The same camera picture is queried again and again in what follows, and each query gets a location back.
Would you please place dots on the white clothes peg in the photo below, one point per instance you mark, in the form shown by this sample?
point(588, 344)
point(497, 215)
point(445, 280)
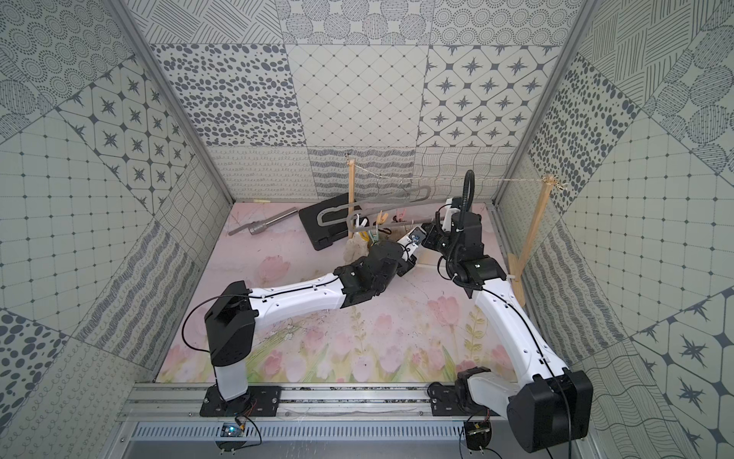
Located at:
point(361, 222)

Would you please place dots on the black flat pad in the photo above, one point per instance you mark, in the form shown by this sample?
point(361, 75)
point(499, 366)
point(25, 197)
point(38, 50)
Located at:
point(335, 227)

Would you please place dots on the grey metal cylinder tool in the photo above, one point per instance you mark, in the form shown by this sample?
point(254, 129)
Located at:
point(259, 226)

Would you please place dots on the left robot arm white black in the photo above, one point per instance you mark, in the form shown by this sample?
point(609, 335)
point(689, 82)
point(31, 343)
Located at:
point(234, 316)

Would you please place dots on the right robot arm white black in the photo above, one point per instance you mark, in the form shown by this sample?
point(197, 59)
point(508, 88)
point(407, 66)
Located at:
point(467, 265)

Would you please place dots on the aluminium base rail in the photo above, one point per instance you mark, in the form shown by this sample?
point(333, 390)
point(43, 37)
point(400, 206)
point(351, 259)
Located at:
point(181, 402)

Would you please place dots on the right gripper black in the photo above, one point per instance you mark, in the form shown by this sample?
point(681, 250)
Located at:
point(434, 229)

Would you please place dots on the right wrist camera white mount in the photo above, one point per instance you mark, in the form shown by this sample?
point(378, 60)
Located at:
point(451, 207)

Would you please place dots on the small circuit board left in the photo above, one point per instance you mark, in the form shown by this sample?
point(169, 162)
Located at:
point(231, 439)

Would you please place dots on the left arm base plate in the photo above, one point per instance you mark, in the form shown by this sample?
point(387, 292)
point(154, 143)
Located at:
point(258, 401)

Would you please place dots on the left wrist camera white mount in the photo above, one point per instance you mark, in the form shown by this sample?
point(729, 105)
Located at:
point(415, 239)

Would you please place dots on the small black module right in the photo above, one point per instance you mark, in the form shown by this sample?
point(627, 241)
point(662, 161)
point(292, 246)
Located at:
point(477, 435)

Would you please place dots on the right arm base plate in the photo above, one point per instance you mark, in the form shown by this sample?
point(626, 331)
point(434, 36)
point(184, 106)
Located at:
point(448, 400)

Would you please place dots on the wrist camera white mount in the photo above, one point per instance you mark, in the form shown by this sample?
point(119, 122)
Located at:
point(451, 207)
point(415, 239)

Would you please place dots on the grey clip hanger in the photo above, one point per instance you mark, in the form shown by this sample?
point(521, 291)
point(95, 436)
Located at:
point(406, 198)

